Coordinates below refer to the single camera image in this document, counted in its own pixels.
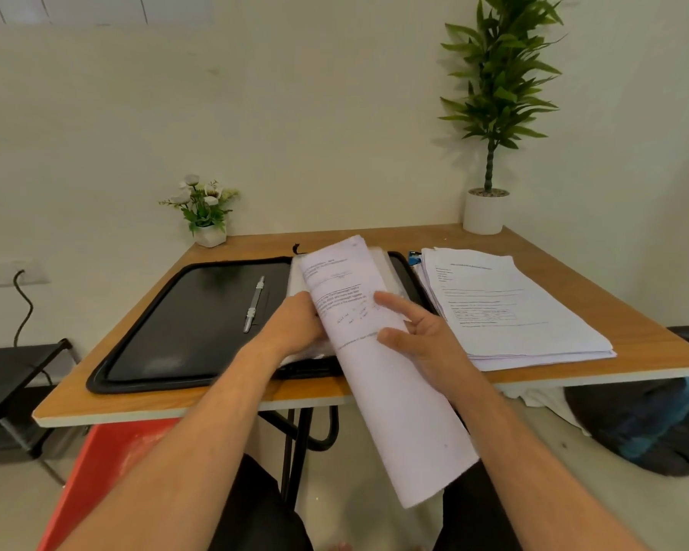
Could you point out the person's right hand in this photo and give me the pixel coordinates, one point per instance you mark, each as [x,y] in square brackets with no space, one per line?
[436,349]

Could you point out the person's left hand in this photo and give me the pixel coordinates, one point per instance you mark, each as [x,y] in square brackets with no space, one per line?
[290,332]

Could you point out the person's left thumb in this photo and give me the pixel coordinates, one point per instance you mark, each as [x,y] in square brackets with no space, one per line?
[309,309]

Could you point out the person's right thumb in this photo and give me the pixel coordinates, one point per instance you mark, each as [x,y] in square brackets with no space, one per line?
[396,338]

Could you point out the white printed paper sheet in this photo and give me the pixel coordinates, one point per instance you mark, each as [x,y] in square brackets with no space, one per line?
[396,407]

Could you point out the person's right forearm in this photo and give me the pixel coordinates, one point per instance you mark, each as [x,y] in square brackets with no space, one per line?
[528,470]

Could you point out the person's left forearm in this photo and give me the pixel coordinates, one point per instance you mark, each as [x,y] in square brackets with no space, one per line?
[189,453]

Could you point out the silver folder binder clip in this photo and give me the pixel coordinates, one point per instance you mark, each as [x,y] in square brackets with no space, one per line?
[255,304]

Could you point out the clear plastic sleeve pages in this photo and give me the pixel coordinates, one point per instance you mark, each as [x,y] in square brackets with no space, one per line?
[379,269]

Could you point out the black zip document folder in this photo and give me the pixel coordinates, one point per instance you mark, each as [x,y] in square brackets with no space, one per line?
[195,321]

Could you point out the stack of white printed papers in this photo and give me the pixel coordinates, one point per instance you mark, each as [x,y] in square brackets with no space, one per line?
[511,309]

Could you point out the small white faceted pot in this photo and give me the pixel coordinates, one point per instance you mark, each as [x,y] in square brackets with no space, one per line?
[211,236]

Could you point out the small white flower plant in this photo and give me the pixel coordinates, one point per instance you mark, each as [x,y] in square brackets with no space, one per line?
[202,203]

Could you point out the white round plant pot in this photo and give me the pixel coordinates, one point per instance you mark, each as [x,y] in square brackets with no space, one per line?
[483,213]

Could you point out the white cloth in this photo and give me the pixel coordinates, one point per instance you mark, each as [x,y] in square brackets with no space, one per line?
[537,398]

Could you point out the person's right leg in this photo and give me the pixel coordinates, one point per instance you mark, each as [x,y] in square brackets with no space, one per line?
[473,516]

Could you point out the person's leg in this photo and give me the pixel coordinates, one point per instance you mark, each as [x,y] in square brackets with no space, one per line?
[258,510]
[473,516]

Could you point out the person's left leg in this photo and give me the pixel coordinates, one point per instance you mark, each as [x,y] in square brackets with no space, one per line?
[258,510]

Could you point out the dark bag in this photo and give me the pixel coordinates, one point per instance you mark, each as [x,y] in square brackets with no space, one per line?
[643,418]

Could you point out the red plastic chair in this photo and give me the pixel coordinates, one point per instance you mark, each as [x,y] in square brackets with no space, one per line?
[109,476]

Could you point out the tall green artificial plant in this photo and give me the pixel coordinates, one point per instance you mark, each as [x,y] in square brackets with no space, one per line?
[502,80]

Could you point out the black metal side shelf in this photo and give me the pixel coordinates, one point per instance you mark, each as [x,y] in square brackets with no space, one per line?
[11,390]

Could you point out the black metal table frame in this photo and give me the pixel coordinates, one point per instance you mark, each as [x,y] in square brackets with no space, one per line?
[301,441]

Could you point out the white wall socket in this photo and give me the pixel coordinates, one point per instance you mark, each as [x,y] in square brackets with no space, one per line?
[3,273]

